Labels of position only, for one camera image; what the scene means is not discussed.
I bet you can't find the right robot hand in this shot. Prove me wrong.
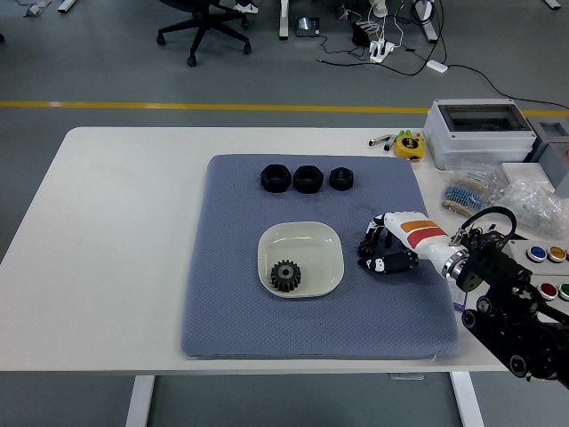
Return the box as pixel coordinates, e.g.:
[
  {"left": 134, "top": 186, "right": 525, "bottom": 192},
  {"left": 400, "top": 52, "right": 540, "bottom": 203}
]
[{"left": 357, "top": 210, "right": 461, "bottom": 279}]

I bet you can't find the large black gear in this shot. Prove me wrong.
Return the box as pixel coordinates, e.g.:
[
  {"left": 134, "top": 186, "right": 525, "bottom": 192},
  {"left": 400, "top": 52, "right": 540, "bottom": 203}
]
[{"left": 269, "top": 260, "right": 302, "bottom": 294}]

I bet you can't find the small black hex nut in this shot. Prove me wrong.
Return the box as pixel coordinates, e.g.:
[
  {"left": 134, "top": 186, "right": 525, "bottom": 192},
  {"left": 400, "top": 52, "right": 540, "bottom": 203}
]
[{"left": 329, "top": 166, "right": 355, "bottom": 191}]

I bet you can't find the large black hex nut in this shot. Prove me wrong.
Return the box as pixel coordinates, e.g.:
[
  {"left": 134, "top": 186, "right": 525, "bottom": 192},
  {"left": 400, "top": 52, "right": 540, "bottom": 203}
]
[
  {"left": 260, "top": 164, "right": 293, "bottom": 193},
  {"left": 293, "top": 165, "right": 325, "bottom": 195}
]

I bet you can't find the white flat box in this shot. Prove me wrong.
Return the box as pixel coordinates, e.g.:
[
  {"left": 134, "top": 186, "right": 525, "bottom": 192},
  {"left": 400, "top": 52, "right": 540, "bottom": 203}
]
[{"left": 501, "top": 162, "right": 555, "bottom": 186}]

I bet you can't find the grey control box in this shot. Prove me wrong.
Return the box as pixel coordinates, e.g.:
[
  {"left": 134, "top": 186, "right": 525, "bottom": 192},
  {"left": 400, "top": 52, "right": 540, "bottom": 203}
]
[{"left": 528, "top": 119, "right": 569, "bottom": 188}]

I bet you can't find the bag of blue resistors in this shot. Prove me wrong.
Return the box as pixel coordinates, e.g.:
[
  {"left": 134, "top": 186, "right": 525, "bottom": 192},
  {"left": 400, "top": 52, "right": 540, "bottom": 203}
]
[{"left": 441, "top": 169, "right": 504, "bottom": 218}]

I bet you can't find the purple-edged label card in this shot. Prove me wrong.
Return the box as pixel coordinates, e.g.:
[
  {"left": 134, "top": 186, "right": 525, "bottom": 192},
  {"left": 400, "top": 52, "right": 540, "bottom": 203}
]
[{"left": 448, "top": 279, "right": 468, "bottom": 313}]

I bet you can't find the yellow tape measure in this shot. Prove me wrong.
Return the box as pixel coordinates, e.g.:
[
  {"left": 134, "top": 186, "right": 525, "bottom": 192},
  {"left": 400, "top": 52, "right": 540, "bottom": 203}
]
[{"left": 395, "top": 134, "right": 425, "bottom": 160}]

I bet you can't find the white square plate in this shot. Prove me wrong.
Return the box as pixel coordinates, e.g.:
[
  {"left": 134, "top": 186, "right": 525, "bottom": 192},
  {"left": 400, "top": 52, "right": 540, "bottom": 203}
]
[{"left": 257, "top": 221, "right": 346, "bottom": 299}]

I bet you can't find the clear plastic parts bag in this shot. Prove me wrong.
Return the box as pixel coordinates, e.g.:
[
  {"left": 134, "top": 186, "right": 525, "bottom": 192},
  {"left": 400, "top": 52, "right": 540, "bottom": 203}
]
[{"left": 495, "top": 177, "right": 569, "bottom": 242}]

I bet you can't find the grey push-button panel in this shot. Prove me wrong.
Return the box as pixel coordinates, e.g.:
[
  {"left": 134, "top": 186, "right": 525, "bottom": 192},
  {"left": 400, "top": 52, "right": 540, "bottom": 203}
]
[{"left": 506, "top": 238, "right": 569, "bottom": 312}]

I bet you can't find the blue-grey quilted mat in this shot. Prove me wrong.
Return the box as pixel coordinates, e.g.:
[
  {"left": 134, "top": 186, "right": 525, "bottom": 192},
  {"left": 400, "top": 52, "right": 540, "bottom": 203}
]
[{"left": 180, "top": 153, "right": 461, "bottom": 359}]

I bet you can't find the white table leg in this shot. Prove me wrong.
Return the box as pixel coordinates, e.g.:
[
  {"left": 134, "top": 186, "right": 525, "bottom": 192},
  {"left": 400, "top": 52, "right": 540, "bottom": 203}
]
[
  {"left": 124, "top": 375, "right": 156, "bottom": 427},
  {"left": 449, "top": 371, "right": 485, "bottom": 427}
]

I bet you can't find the white power strip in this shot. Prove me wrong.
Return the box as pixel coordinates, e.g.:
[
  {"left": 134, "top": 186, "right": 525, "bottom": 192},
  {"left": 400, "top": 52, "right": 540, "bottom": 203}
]
[{"left": 369, "top": 39, "right": 397, "bottom": 63}]

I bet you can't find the black power adapter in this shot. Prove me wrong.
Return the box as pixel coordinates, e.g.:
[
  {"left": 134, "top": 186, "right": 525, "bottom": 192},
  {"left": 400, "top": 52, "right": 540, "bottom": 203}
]
[{"left": 351, "top": 20, "right": 371, "bottom": 46}]

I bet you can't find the white desk leg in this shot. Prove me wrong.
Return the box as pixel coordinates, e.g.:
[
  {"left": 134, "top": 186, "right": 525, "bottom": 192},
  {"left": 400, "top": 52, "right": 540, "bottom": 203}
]
[
  {"left": 278, "top": 0, "right": 291, "bottom": 41},
  {"left": 419, "top": 0, "right": 440, "bottom": 44}
]

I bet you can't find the black desk phone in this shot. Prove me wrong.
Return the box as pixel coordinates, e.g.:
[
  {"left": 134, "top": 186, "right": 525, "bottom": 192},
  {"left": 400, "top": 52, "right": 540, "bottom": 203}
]
[{"left": 295, "top": 16, "right": 322, "bottom": 37}]

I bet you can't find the black office chair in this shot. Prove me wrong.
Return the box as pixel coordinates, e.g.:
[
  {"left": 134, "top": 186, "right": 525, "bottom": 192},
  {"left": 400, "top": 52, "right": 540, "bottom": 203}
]
[{"left": 156, "top": 0, "right": 252, "bottom": 68}]

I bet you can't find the grey electrical enclosure box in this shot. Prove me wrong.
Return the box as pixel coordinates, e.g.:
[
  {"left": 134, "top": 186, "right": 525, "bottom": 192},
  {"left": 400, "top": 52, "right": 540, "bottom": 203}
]
[{"left": 422, "top": 98, "right": 538, "bottom": 171}]

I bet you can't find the long black floor cable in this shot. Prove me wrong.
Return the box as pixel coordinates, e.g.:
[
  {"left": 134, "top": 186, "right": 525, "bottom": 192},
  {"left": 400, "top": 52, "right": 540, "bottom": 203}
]
[{"left": 446, "top": 64, "right": 569, "bottom": 110}]

